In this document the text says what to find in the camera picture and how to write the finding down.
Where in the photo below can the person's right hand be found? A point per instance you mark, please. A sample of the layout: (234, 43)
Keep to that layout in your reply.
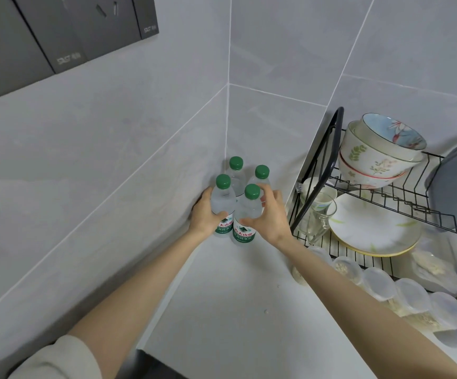
(275, 221)

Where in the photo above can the person's left hand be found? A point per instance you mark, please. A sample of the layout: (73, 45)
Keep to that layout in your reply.
(202, 217)

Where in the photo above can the clear green-capped water bottle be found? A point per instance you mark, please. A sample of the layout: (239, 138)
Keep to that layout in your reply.
(223, 181)
(262, 172)
(252, 191)
(236, 163)

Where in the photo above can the person's left forearm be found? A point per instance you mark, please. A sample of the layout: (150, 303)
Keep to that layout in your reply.
(133, 296)

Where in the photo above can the person's white shirt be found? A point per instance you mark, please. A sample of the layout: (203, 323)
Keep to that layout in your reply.
(54, 359)

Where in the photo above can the clear glass cup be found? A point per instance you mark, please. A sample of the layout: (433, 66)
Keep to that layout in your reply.
(319, 224)

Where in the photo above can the white cup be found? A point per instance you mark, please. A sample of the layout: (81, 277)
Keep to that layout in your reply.
(323, 195)

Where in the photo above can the white red-rimmed bowl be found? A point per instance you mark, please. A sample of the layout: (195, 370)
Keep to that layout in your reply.
(362, 179)

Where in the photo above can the white leaf print plate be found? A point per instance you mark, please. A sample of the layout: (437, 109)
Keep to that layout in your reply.
(374, 224)

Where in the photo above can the yellow-rimmed plate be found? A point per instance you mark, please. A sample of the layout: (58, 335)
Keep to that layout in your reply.
(382, 254)

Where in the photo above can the white leaf print bowl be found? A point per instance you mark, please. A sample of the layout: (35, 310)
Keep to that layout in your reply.
(370, 157)

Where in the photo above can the blue floral bowl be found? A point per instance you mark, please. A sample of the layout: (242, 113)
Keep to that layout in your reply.
(394, 132)

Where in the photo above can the row of clear grain jars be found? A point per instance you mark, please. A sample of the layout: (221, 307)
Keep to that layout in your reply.
(410, 299)

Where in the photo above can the clear plastic box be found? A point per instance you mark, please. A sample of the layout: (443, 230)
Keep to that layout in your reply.
(441, 268)

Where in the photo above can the grey plastic lid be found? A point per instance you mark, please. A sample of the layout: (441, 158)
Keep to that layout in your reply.
(453, 185)

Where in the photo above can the dark grey wall socket panel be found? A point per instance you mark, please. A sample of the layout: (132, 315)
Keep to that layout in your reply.
(35, 31)

